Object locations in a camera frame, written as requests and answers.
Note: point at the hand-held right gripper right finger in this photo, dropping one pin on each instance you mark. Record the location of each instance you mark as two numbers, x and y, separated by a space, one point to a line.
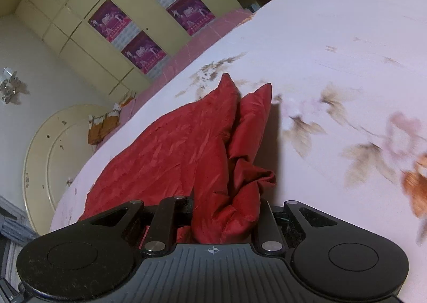
267 223

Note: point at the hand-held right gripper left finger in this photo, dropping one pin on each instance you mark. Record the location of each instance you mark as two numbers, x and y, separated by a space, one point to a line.
166 219

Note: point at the red puffer jacket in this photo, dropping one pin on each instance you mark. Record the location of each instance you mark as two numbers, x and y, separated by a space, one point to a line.
193 143

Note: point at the grey blue curtain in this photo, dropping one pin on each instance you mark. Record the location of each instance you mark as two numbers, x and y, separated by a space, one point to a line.
13 229

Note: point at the orange brown bag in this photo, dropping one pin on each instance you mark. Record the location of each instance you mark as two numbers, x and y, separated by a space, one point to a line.
100 123

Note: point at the cream round headboard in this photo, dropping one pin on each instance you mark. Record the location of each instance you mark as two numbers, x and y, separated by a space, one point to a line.
43 163

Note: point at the pink checked bed cover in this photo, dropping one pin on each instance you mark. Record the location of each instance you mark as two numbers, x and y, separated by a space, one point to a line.
186 53

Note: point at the cream wardrobe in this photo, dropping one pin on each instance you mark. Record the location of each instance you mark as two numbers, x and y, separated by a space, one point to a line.
83 49

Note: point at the pink floral bedsheet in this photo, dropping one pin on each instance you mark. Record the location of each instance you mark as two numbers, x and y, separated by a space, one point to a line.
333 39

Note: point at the glass wall lamp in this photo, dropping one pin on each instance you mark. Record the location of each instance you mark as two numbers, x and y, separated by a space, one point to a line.
10 84

